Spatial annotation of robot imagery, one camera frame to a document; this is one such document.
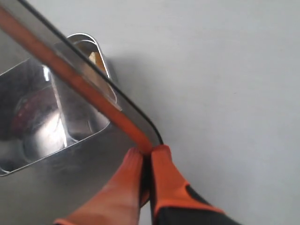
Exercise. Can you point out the dark transparent lid orange valve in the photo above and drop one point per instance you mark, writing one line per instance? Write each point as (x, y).
(32, 31)

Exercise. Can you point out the steel two-compartment lunch box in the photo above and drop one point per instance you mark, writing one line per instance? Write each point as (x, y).
(39, 114)

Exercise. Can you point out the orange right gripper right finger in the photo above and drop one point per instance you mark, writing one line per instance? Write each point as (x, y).
(174, 201)

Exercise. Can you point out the yellow cheese wedge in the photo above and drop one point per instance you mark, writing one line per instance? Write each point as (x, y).
(96, 58)

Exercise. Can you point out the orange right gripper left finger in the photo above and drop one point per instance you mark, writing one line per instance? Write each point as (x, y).
(118, 202)

